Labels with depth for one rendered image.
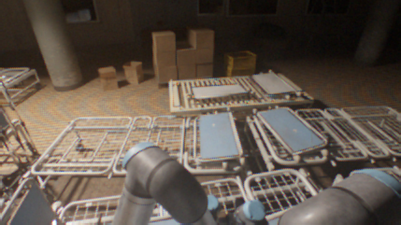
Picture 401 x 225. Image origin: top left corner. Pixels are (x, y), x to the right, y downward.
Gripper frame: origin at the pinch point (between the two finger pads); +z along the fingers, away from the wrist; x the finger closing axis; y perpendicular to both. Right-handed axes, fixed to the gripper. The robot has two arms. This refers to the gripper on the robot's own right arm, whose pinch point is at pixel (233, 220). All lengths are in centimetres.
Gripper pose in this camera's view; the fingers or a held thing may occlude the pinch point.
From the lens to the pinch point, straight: 132.3
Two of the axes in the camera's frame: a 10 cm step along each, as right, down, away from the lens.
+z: -1.6, 6.1, 7.7
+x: 9.8, 0.2, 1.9
